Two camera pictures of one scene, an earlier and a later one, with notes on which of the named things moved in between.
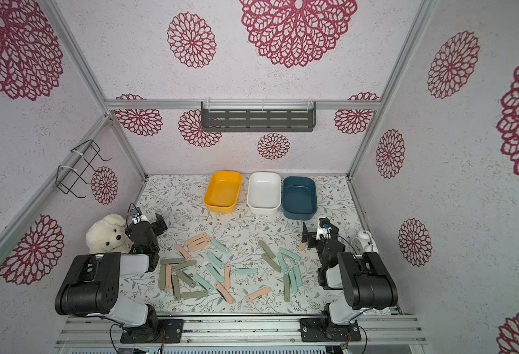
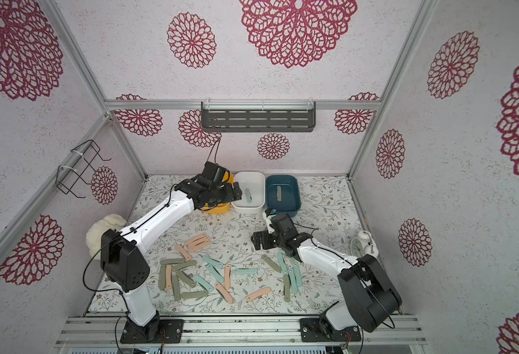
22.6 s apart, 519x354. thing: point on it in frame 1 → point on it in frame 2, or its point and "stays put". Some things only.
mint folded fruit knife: (297, 274) stays put
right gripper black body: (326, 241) → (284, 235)
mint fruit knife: (220, 246) → (248, 195)
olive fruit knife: (271, 262) stays put
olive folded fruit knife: (286, 287) stays put
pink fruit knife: (196, 239) stays put
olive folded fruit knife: (196, 295) stays put
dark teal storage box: (299, 196) → (282, 194)
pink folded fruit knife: (184, 252) stays put
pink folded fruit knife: (258, 293) stays put
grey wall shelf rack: (233, 115) stays put
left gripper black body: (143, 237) → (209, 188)
